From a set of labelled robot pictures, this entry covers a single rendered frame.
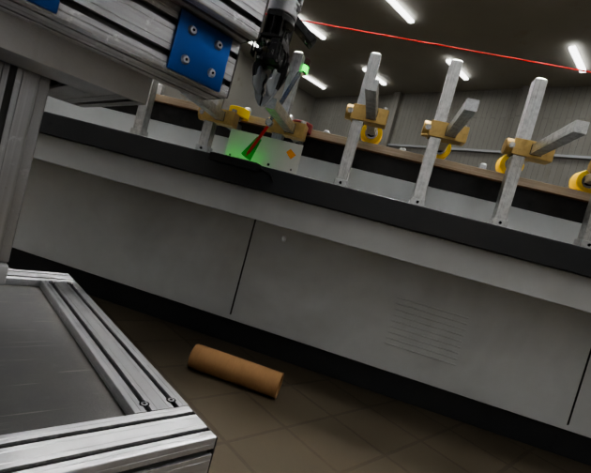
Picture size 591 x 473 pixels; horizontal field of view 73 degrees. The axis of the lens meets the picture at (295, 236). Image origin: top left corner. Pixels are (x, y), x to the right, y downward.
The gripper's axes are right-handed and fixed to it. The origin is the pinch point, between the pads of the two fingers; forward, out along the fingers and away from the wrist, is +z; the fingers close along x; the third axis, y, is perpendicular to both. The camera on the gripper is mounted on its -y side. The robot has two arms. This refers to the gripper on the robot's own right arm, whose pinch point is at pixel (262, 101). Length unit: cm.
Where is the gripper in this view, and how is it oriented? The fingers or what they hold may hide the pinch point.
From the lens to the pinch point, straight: 107.7
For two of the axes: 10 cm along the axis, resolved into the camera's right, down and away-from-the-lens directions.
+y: -1.9, 0.0, -9.8
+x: 9.5, 2.7, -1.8
